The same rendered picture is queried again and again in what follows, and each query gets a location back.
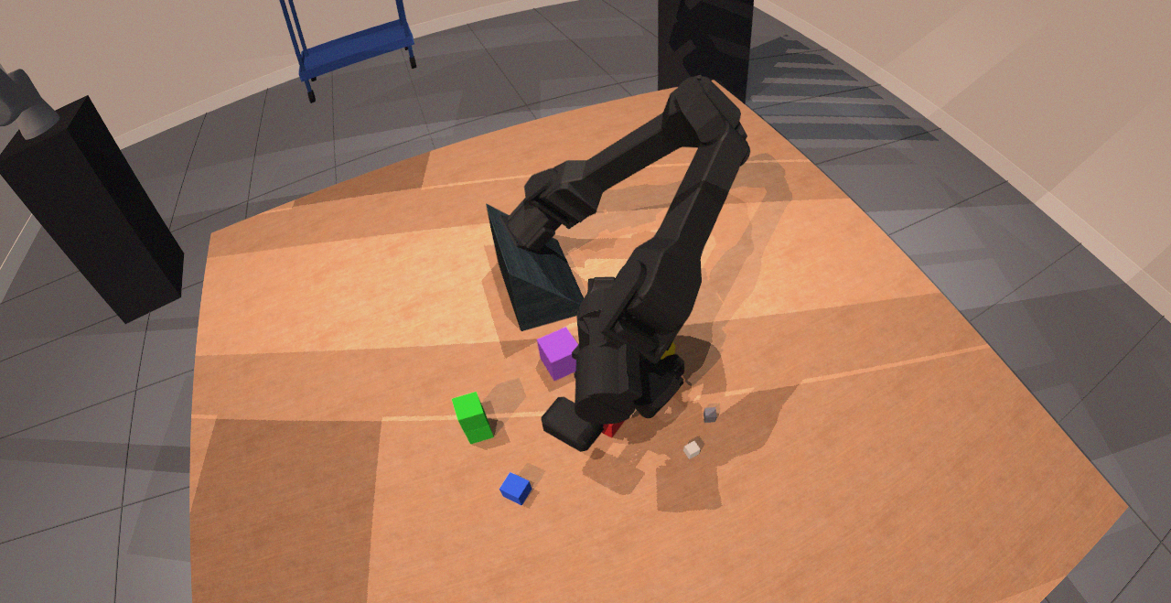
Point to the red block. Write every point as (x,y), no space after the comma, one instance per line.
(611,429)

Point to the green block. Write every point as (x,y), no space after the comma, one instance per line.
(469,412)
(479,434)

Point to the blue block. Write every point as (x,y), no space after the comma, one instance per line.
(515,488)

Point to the purple cube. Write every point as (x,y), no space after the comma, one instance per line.
(556,353)

